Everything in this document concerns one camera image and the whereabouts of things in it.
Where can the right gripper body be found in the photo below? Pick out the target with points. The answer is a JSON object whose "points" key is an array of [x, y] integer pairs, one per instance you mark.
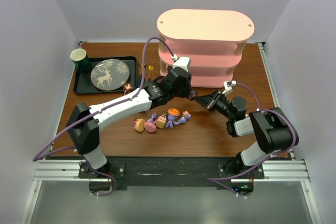
{"points": [[212, 101]]}

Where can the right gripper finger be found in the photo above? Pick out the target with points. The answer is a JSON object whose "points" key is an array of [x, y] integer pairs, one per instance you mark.
{"points": [[213, 100], [203, 100]]}

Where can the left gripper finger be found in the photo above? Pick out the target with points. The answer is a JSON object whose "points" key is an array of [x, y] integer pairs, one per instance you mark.
{"points": [[184, 92], [188, 87]]}

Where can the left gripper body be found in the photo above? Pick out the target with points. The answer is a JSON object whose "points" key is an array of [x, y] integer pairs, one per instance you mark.
{"points": [[186, 92]]}

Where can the red head figurine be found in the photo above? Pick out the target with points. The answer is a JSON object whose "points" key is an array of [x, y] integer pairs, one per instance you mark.
{"points": [[192, 94]]}

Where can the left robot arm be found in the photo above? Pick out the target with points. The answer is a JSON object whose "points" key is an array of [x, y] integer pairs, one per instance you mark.
{"points": [[86, 122]]}

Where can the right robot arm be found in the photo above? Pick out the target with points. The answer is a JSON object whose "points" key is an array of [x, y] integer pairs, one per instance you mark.
{"points": [[273, 131]]}

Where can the pink three-tier shelf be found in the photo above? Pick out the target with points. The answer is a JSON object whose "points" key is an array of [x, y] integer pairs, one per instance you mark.
{"points": [[213, 40]]}

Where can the purple octopus orange hat toy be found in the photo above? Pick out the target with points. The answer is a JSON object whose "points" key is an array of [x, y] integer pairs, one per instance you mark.
{"points": [[172, 115]]}

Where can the purple bear toy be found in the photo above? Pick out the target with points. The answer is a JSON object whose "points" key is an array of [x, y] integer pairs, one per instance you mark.
{"points": [[184, 118]]}

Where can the strawberry cake toy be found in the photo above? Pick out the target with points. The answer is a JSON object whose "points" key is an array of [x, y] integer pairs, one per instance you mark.
{"points": [[161, 121]]}

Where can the pink bunny toy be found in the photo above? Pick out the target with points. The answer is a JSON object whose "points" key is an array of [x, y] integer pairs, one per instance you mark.
{"points": [[149, 125]]}

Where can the brown-haired red figurine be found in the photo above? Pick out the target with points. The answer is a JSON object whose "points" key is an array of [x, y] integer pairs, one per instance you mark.
{"points": [[127, 88]]}

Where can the pink donut toy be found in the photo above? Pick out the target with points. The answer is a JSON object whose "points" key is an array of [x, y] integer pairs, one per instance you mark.
{"points": [[139, 124]]}

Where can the grey deer plate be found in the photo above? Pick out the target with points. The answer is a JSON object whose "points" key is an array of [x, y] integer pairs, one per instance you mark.
{"points": [[110, 74]]}

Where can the black rectangular tray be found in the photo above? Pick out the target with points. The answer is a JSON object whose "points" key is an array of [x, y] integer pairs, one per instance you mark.
{"points": [[82, 82]]}

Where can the dark green cup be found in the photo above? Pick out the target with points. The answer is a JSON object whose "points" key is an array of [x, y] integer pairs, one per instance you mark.
{"points": [[80, 59]]}

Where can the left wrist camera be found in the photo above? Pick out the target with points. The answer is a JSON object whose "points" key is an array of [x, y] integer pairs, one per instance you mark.
{"points": [[181, 62]]}

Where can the gold fork green handle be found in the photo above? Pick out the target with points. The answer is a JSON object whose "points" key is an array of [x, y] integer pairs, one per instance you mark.
{"points": [[150, 69]]}

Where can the gold spoon green handle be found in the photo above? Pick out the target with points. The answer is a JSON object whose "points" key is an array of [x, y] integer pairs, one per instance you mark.
{"points": [[140, 74]]}

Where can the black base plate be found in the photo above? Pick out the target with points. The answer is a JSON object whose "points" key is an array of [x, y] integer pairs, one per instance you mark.
{"points": [[123, 172]]}

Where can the aluminium frame rail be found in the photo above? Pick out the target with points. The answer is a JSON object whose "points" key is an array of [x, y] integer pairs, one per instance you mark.
{"points": [[56, 183]]}

